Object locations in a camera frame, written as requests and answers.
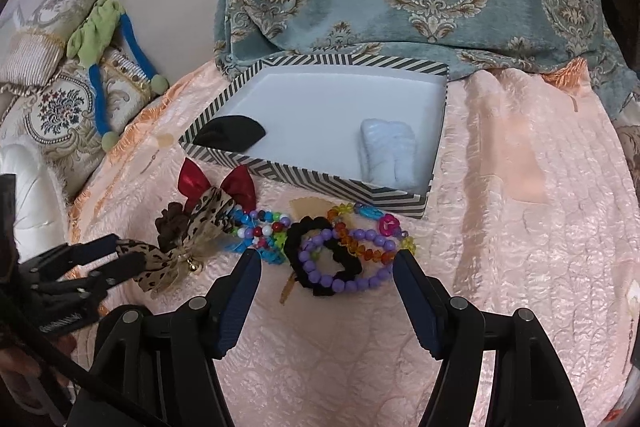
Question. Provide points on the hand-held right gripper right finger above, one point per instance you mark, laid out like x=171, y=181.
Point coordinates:
x=417, y=307

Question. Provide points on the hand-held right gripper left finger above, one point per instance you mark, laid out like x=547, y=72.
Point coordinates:
x=239, y=307

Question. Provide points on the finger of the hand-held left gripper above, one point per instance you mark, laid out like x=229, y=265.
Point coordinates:
x=85, y=251
x=112, y=271

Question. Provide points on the leopard print bow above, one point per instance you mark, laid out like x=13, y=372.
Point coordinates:
x=160, y=262

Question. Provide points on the brown scrunchie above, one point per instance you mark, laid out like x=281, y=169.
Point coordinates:
x=169, y=227

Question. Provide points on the black scrunchie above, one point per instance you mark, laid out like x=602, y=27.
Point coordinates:
x=320, y=287

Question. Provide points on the red bow hair clip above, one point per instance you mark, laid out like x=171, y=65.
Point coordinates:
x=240, y=187

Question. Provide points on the light blue scrunchie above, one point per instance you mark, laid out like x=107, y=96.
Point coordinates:
x=387, y=152

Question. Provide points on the striped cardboard box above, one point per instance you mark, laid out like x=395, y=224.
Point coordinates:
x=325, y=107

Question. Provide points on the white fluffy cushion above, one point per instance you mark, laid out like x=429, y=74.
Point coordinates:
x=30, y=197

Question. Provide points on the peach quilted blanket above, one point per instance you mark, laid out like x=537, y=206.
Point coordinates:
x=500, y=257

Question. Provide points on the floral embroidered cushion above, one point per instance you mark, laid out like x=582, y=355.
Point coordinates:
x=55, y=117

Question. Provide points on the black cloth piece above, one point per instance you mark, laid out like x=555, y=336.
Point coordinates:
x=230, y=132

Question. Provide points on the green and blue plush toy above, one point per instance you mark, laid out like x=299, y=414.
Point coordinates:
x=95, y=32

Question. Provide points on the striped beige bolster cushion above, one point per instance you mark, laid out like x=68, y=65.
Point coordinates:
x=45, y=32

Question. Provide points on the beige sofa backrest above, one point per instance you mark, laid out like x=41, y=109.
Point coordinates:
x=175, y=7

